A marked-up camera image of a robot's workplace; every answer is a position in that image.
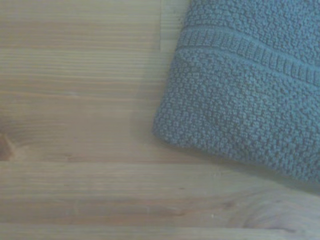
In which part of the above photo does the grey-blue terry towel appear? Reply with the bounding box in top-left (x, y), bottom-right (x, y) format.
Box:
top-left (151, 0), bottom-right (320, 195)

